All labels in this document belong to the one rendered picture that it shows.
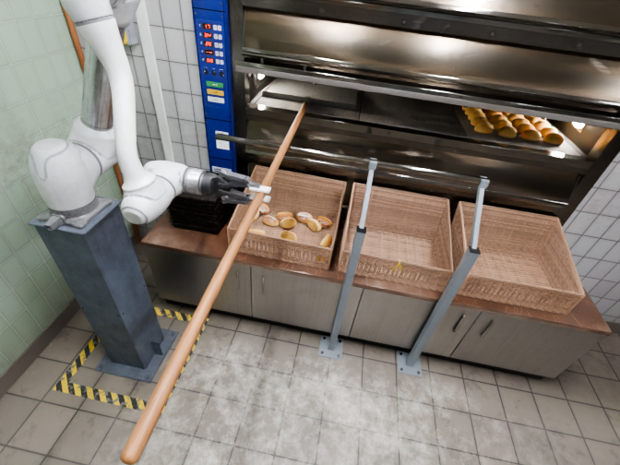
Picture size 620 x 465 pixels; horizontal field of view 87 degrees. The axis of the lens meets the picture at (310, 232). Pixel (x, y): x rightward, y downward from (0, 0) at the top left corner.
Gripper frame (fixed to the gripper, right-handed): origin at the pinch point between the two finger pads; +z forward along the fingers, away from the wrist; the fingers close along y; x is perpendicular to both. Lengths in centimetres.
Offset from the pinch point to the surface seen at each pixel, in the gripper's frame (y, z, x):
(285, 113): 1, -9, -78
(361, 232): 23.1, 38.9, -18.4
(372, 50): -34, 29, -78
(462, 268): 32, 85, -19
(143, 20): -33, -80, -76
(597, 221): 32, 171, -79
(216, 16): -39, -43, -75
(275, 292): 81, 2, -24
